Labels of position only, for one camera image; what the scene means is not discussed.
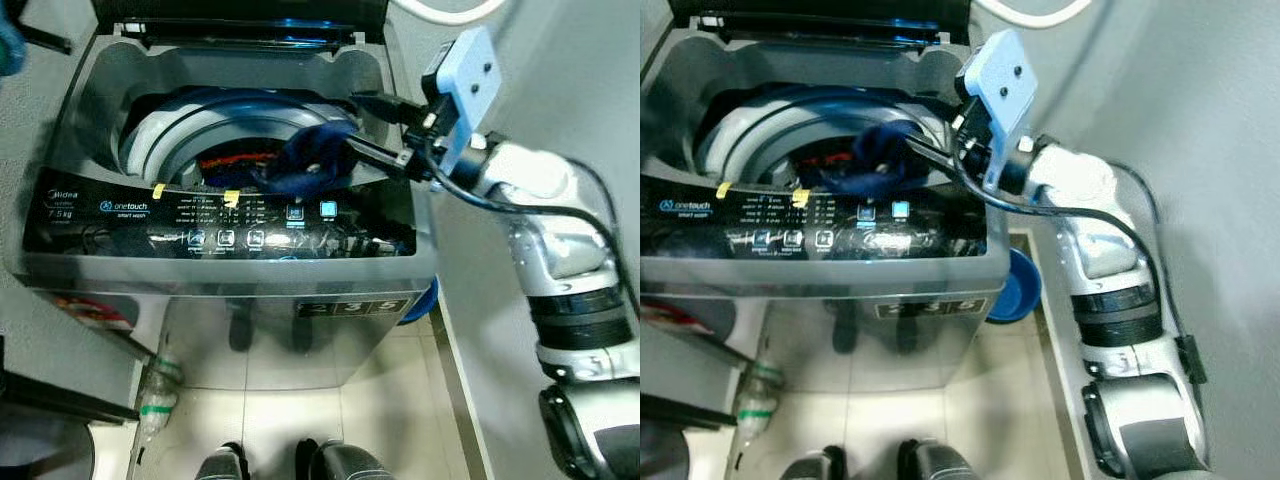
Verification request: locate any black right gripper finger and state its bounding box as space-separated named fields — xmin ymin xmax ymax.
xmin=345 ymin=134 xmax=411 ymax=180
xmin=350 ymin=93 xmax=427 ymax=127
xmin=924 ymin=95 xmax=970 ymax=127
xmin=904 ymin=135 xmax=977 ymax=187

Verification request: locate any dark blue garment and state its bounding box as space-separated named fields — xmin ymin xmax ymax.
xmin=818 ymin=120 xmax=927 ymax=197
xmin=250 ymin=120 xmax=363 ymax=197

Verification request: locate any black washing machine lid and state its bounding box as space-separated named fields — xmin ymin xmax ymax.
xmin=668 ymin=0 xmax=973 ymax=49
xmin=90 ymin=0 xmax=391 ymax=51

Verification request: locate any grey top load washing machine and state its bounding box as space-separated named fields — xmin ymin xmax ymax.
xmin=5 ymin=0 xmax=441 ymax=393
xmin=640 ymin=0 xmax=1013 ymax=393

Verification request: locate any red orange garment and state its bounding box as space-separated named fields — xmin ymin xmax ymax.
xmin=198 ymin=150 xmax=273 ymax=176
xmin=775 ymin=150 xmax=831 ymax=173

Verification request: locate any black number sticker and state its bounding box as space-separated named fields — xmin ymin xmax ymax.
xmin=295 ymin=297 xmax=411 ymax=319
xmin=875 ymin=297 xmax=986 ymax=319

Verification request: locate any blue plastic basin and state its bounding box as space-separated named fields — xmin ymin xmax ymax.
xmin=400 ymin=278 xmax=441 ymax=326
xmin=985 ymin=247 xmax=1043 ymax=324

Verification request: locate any red washer sticker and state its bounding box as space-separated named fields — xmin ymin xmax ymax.
xmin=45 ymin=293 xmax=136 ymax=333
xmin=640 ymin=300 xmax=703 ymax=337

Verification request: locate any robot right leg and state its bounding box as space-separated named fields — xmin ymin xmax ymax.
xmin=895 ymin=438 xmax=986 ymax=480
xmin=295 ymin=437 xmax=396 ymax=480

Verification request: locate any robot leg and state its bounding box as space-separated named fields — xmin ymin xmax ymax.
xmin=895 ymin=438 xmax=986 ymax=480
xmin=195 ymin=442 xmax=251 ymax=480
xmin=295 ymin=437 xmax=396 ymax=480
xmin=780 ymin=450 xmax=851 ymax=480

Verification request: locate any clear plastic bottle green label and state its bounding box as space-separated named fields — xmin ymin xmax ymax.
xmin=730 ymin=360 xmax=786 ymax=461
xmin=135 ymin=350 xmax=186 ymax=446

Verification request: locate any robot left leg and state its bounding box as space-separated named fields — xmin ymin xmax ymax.
xmin=195 ymin=442 xmax=251 ymax=480
xmin=780 ymin=450 xmax=851 ymax=480

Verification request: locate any black rod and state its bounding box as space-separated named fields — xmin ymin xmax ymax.
xmin=15 ymin=22 xmax=73 ymax=56

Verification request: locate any black metal bar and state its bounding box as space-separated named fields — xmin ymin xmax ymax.
xmin=0 ymin=368 xmax=141 ymax=426
xmin=640 ymin=393 xmax=736 ymax=433

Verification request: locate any blue plastic item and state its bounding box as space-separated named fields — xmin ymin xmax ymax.
xmin=0 ymin=15 xmax=28 ymax=78

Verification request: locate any dark grey round bin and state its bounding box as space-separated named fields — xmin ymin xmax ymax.
xmin=0 ymin=415 xmax=96 ymax=480
xmin=640 ymin=428 xmax=693 ymax=480

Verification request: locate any light blue right wrist camera mount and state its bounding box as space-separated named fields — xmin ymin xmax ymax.
xmin=955 ymin=28 xmax=1039 ymax=191
xmin=420 ymin=27 xmax=501 ymax=176

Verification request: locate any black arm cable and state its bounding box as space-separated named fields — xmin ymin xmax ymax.
xmin=940 ymin=130 xmax=1209 ymax=386
xmin=422 ymin=135 xmax=641 ymax=306

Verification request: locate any white hose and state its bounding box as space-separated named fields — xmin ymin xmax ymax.
xmin=975 ymin=0 xmax=1096 ymax=29
xmin=390 ymin=0 xmax=511 ymax=27

